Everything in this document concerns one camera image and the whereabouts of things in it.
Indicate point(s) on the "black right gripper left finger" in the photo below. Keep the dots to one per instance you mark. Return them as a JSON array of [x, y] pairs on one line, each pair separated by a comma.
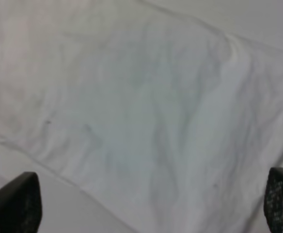
[[21, 205]]

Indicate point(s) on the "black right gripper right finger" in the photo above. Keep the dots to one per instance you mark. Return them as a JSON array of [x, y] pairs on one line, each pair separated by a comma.
[[273, 200]]

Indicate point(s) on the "white short sleeve shirt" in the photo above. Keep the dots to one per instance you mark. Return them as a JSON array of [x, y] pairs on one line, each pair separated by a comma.
[[169, 123]]

